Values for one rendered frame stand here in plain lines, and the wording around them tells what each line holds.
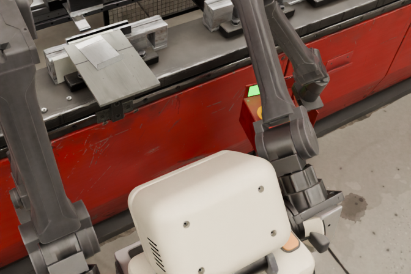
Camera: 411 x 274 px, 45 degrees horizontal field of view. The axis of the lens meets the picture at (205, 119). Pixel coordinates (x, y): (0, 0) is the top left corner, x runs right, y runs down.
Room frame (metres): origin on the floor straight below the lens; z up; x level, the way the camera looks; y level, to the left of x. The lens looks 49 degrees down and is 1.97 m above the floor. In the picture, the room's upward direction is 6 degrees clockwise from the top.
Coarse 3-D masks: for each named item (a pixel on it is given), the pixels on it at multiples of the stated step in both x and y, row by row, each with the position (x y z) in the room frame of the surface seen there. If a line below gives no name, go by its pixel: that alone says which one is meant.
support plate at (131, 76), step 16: (112, 32) 1.15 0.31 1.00; (64, 48) 1.06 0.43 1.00; (128, 48) 1.09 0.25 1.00; (80, 64) 1.00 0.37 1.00; (112, 64) 1.02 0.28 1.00; (128, 64) 1.02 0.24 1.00; (144, 64) 1.03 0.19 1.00; (96, 80) 0.95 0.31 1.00; (112, 80) 0.95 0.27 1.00; (128, 80) 0.96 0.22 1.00; (144, 80) 0.97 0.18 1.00; (96, 96) 0.89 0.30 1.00; (112, 96) 0.89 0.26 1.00; (128, 96) 0.91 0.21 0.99
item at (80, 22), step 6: (48, 0) 1.25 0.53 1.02; (54, 0) 1.25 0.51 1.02; (66, 0) 1.27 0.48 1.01; (48, 6) 1.24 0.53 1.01; (54, 6) 1.25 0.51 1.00; (60, 6) 1.26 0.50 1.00; (66, 6) 1.25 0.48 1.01; (72, 18) 1.19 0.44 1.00; (78, 18) 1.20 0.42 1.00; (84, 18) 1.20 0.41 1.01; (78, 24) 1.17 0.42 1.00; (84, 24) 1.17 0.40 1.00; (84, 30) 1.15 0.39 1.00
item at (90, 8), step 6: (72, 0) 1.10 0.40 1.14; (78, 0) 1.11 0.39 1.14; (84, 0) 1.13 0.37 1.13; (90, 0) 1.13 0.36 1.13; (96, 0) 1.15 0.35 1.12; (102, 0) 1.16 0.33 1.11; (72, 6) 1.10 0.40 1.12; (78, 6) 1.11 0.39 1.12; (84, 6) 1.12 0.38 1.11; (90, 6) 1.13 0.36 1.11; (96, 6) 1.15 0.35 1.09; (102, 6) 1.16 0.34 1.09; (72, 12) 1.11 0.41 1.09; (78, 12) 1.12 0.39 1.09; (84, 12) 1.13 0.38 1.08
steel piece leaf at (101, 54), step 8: (104, 40) 1.11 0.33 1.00; (88, 48) 1.07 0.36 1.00; (96, 48) 1.07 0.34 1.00; (104, 48) 1.08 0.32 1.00; (112, 48) 1.08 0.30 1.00; (88, 56) 1.04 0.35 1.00; (96, 56) 1.04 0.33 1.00; (104, 56) 1.04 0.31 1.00; (112, 56) 1.05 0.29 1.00; (120, 56) 1.04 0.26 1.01; (96, 64) 1.01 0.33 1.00; (104, 64) 1.00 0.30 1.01
